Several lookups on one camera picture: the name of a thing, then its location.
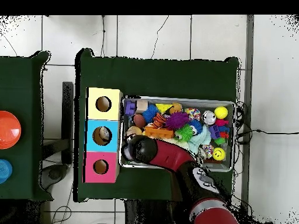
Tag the orange round disc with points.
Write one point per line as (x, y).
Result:
(8, 129)

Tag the green spiky ball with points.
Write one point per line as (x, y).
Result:
(183, 133)

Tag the wooden box with three holes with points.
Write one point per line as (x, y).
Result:
(91, 140)

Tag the yellow smiley face ball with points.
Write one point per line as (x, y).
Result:
(218, 153)

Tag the plain yellow ball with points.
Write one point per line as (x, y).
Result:
(221, 112)

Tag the orange toy building block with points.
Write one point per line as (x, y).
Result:
(160, 133)

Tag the purple spiky ball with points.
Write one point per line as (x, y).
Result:
(177, 120)

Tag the blue spiky ball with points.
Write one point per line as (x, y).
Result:
(150, 113)

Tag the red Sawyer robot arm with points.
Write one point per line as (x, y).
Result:
(173, 156)

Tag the toy hamburger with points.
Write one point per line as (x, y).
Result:
(134, 130)

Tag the shallow clear mesh bin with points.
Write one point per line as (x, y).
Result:
(230, 161)

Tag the purple toy block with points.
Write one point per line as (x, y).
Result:
(130, 108)

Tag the blue round disc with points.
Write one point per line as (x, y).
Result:
(4, 171)

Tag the dark green table cloth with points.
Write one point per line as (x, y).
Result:
(28, 93)
(163, 74)

